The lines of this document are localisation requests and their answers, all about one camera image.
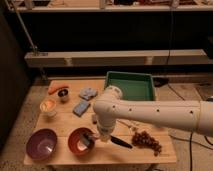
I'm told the black cable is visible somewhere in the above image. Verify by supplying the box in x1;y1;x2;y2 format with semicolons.
162;6;213;171

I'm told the purple bowl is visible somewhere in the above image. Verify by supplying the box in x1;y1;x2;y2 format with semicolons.
26;129;57;160

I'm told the blue sponge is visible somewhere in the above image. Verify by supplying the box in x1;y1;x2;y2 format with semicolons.
73;100;90;117

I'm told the wooden table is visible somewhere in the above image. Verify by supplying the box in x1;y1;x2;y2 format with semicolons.
24;79;177;166

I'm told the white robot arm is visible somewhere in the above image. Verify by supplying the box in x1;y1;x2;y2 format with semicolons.
93;86;213;141

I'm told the orange carrot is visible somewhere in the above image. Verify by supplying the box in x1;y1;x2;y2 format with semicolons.
47;84;69;95

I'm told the bunch of red grapes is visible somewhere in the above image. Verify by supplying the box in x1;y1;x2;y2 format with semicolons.
132;131;162;156

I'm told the white metal shelf beam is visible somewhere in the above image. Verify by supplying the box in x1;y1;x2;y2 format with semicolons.
25;49;213;68

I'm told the green plastic tray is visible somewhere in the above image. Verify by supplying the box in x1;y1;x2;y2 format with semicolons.
105;71;155;101

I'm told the red bowl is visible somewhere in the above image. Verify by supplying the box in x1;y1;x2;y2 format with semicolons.
68;127;95;156

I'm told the small metal cup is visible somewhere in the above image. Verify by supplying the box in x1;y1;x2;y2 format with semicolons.
58;89;69;103

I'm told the white cup orange inside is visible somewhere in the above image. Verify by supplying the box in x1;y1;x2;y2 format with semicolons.
40;99;57;117

